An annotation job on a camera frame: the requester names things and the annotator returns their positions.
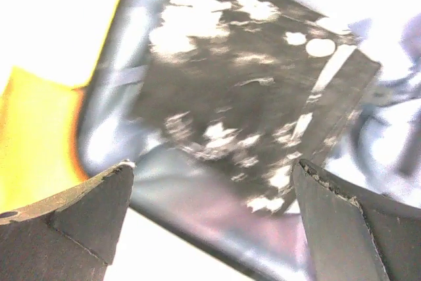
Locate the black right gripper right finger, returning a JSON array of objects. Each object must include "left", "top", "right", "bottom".
[{"left": 293, "top": 159, "right": 420, "bottom": 281}]

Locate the pink teal open suitcase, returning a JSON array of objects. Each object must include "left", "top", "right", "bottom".
[{"left": 78, "top": 0, "right": 420, "bottom": 280}]

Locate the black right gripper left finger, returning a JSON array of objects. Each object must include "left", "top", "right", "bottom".
[{"left": 1, "top": 161, "right": 134, "bottom": 281}]

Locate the black white patterned garment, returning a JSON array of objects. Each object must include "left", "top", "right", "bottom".
[{"left": 134, "top": 0, "right": 379, "bottom": 213}]

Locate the yellow garment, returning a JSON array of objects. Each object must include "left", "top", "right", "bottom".
[{"left": 1, "top": 0, "right": 119, "bottom": 212}]

